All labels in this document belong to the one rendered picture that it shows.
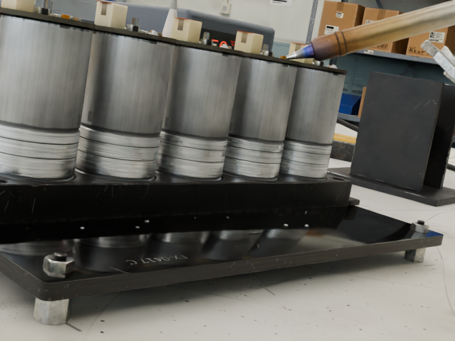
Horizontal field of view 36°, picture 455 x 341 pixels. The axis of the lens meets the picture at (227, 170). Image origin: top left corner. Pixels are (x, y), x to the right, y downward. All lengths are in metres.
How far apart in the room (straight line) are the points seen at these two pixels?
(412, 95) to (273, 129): 0.18
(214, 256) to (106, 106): 0.05
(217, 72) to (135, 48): 0.03
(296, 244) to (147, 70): 0.06
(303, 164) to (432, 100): 0.16
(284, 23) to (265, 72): 5.29
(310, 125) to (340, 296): 0.08
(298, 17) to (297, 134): 5.21
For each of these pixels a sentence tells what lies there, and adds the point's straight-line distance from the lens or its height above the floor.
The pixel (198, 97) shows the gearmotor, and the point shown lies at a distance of 0.21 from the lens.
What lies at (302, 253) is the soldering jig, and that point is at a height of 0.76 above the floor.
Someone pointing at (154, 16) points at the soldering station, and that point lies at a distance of 0.66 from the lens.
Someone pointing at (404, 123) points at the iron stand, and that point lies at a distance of 0.41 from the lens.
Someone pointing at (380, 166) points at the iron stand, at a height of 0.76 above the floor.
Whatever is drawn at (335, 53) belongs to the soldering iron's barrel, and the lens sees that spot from 0.23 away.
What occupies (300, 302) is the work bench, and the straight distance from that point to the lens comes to 0.19.
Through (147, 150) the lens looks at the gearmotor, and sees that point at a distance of 0.20.
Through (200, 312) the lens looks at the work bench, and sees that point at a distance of 0.17.
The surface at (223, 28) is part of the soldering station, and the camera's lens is 0.65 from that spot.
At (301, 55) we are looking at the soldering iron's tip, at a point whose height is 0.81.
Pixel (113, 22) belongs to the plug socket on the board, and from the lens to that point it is 0.20.
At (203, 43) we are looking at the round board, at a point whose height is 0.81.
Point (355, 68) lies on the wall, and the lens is 5.19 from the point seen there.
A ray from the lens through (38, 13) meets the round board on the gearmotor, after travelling 0.18.
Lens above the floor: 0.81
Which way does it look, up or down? 9 degrees down
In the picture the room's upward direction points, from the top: 10 degrees clockwise
